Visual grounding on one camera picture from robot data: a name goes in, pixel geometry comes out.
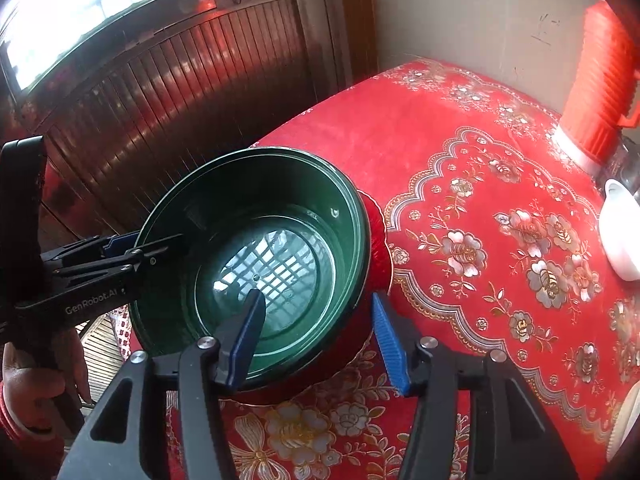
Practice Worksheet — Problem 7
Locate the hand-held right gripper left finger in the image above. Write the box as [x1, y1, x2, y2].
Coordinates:
[57, 287, 268, 480]

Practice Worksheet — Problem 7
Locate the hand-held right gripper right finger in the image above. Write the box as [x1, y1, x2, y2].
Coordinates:
[370, 291, 581, 480]

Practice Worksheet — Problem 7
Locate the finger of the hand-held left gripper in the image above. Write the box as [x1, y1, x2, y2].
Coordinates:
[50, 234, 190, 286]
[42, 232, 143, 267]

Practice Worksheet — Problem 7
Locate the dark green plastic bowl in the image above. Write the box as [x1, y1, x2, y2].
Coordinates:
[127, 146, 373, 391]

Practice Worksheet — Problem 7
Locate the white smooth bowl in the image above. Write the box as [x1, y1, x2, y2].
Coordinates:
[598, 178, 640, 281]
[606, 400, 640, 463]

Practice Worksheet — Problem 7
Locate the person's left hand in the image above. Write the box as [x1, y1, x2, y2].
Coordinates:
[1, 331, 94, 432]

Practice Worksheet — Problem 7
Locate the brown wooden slatted door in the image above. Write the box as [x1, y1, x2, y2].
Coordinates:
[0, 0, 346, 281]

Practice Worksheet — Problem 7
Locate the red floral tablecloth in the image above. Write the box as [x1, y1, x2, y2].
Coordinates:
[165, 57, 640, 480]

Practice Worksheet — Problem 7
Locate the clear drinking glass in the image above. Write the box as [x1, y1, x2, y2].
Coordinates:
[607, 132, 640, 196]

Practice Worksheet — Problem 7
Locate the orange thermos jug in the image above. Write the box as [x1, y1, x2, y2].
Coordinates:
[552, 0, 640, 171]

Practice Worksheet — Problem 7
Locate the wooden door frame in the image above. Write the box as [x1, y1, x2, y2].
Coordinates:
[300, 0, 381, 101]

